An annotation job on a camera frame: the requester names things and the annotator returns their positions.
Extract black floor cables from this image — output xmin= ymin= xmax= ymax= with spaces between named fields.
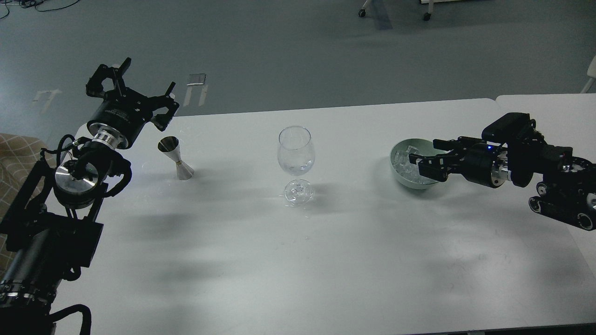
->
xmin=0 ymin=0 xmax=81 ymax=20

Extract clear wine glass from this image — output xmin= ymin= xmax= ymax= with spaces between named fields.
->
xmin=277 ymin=126 xmax=315 ymax=207

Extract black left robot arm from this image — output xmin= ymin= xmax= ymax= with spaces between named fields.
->
xmin=1 ymin=58 xmax=179 ymax=335

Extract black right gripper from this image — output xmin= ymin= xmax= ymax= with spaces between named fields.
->
xmin=409 ymin=136 xmax=510 ymax=188

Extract white chair part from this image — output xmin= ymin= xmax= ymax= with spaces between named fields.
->
xmin=579 ymin=56 xmax=596 ymax=94

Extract green bowl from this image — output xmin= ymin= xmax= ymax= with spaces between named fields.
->
xmin=389 ymin=138 xmax=446 ymax=189

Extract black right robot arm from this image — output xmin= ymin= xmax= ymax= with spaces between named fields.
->
xmin=408 ymin=112 xmax=596 ymax=231

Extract steel cocktail jigger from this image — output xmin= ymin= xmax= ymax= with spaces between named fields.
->
xmin=157 ymin=136 xmax=194 ymax=181

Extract clear ice cubes pile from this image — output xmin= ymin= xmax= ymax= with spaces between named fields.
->
xmin=393 ymin=146 xmax=433 ymax=184

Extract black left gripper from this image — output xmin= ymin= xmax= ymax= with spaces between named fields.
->
xmin=86 ymin=57 xmax=180 ymax=150

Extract tan checkered chair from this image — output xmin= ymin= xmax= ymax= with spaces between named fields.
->
xmin=0 ymin=133 xmax=47 ymax=279

